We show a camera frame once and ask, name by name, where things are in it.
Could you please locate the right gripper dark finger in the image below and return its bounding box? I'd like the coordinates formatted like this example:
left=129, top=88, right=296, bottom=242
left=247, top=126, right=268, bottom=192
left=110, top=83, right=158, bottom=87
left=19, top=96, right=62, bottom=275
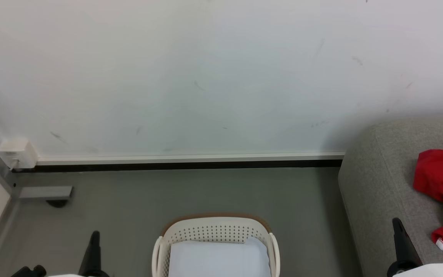
left=392, top=217, right=423, bottom=267

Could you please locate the white cloth in basket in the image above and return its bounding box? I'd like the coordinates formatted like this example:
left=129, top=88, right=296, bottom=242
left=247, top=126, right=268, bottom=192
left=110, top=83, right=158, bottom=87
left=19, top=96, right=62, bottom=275
left=167, top=236, right=272, bottom=277

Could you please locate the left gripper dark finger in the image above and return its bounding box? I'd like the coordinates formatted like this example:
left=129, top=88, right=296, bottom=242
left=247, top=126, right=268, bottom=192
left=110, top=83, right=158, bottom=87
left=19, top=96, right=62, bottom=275
left=78, top=230, right=110, bottom=277

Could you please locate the red and white garment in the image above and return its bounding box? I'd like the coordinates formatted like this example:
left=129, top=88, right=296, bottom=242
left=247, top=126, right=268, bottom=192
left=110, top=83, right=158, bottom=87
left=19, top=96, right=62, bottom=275
left=413, top=140, right=443, bottom=256

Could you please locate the grey fabric sofa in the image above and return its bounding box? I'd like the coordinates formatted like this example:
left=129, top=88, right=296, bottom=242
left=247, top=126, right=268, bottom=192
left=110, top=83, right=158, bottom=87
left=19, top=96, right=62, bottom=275
left=338, top=118, right=443, bottom=277

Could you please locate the white wall junction box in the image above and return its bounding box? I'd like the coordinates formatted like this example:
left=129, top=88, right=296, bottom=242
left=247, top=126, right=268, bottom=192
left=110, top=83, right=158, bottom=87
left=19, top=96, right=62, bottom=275
left=0, top=138, right=38, bottom=170

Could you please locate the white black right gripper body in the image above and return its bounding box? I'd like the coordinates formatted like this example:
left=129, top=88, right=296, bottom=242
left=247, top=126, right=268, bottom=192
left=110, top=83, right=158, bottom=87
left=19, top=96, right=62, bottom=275
left=386, top=260, right=443, bottom=277

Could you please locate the cream perforated laundry basket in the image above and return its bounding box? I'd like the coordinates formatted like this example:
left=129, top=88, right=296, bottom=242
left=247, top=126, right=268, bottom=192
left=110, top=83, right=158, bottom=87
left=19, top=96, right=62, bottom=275
left=152, top=213, right=281, bottom=277

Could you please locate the white and black baseboard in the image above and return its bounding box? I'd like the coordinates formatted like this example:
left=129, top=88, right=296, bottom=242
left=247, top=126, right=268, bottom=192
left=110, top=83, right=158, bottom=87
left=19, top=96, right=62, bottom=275
left=12, top=152, right=346, bottom=173

